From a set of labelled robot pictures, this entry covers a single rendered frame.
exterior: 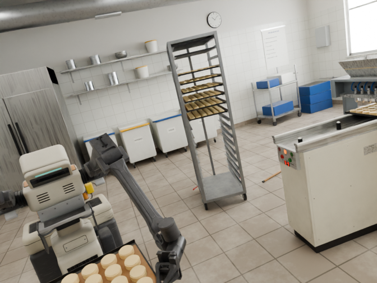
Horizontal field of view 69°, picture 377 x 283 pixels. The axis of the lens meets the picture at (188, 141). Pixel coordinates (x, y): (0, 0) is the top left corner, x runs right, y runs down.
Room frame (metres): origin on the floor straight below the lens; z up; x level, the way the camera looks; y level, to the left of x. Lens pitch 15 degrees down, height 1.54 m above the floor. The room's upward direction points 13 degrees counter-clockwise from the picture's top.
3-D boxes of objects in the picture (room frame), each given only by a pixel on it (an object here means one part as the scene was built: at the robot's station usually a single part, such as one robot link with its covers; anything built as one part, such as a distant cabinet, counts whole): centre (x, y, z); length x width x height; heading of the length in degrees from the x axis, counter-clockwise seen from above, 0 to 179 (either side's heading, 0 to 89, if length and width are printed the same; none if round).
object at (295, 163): (1.87, -0.69, 0.77); 0.24 x 0.04 x 0.14; 10
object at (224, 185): (3.01, -0.24, 0.93); 0.64 x 0.51 x 1.78; 2
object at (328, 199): (1.93, -1.05, 0.45); 0.70 x 0.34 x 0.90; 100
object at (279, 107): (5.90, -2.10, 0.29); 0.56 x 0.38 x 0.20; 114
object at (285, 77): (5.97, -2.26, 0.90); 0.44 x 0.36 x 0.20; 24
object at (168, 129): (5.33, 0.34, 0.39); 0.64 x 0.54 x 0.77; 15
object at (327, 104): (6.09, -3.03, 0.10); 0.60 x 0.40 x 0.20; 103
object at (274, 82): (5.81, -1.92, 0.88); 0.40 x 0.30 x 0.16; 19
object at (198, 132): (5.51, -0.28, 0.39); 0.64 x 0.54 x 0.77; 13
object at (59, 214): (1.30, 0.71, 0.93); 0.28 x 0.16 x 0.22; 117
